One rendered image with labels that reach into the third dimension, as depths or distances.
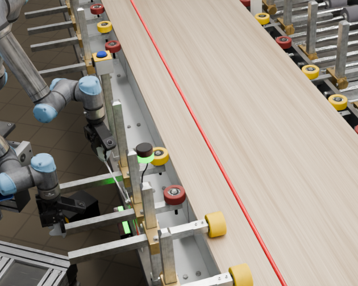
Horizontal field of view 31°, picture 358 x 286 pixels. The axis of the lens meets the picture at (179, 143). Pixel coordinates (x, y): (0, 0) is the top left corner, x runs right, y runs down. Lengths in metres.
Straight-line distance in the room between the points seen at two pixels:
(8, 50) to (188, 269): 1.03
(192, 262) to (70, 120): 2.23
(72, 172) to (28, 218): 0.45
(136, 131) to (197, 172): 0.80
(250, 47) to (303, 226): 1.29
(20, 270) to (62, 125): 1.53
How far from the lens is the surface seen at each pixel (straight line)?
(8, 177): 2.17
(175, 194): 2.37
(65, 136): 4.36
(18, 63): 2.26
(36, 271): 3.18
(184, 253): 2.54
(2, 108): 4.81
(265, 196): 2.35
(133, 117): 3.31
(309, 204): 2.33
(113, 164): 2.88
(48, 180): 2.19
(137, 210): 2.37
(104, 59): 2.61
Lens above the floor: 2.45
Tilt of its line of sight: 36 degrees down
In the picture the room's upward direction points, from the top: 5 degrees counter-clockwise
